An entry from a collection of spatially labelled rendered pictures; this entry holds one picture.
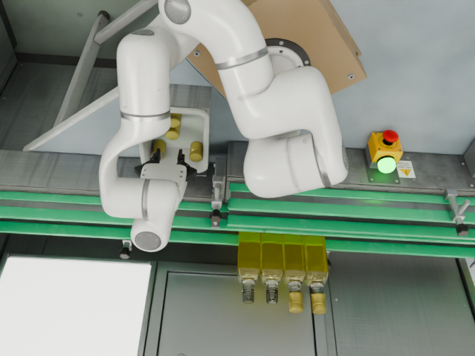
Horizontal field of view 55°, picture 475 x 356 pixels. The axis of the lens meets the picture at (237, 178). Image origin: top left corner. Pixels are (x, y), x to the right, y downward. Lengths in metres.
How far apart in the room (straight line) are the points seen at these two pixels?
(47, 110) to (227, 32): 1.24
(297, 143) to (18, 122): 1.28
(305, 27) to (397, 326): 0.87
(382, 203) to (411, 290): 0.35
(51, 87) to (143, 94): 1.21
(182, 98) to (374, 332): 0.82
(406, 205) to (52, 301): 0.96
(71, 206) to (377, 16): 0.88
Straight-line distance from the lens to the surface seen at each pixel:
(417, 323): 1.44
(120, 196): 0.84
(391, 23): 1.06
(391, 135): 1.22
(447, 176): 1.34
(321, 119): 0.70
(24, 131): 1.80
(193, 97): 1.10
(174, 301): 1.30
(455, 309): 1.51
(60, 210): 1.29
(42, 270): 1.40
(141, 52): 0.74
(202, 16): 0.68
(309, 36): 0.94
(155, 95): 0.76
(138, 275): 1.33
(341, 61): 0.98
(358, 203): 1.21
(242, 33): 0.70
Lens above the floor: 1.61
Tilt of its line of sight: 39 degrees down
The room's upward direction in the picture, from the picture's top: 178 degrees counter-clockwise
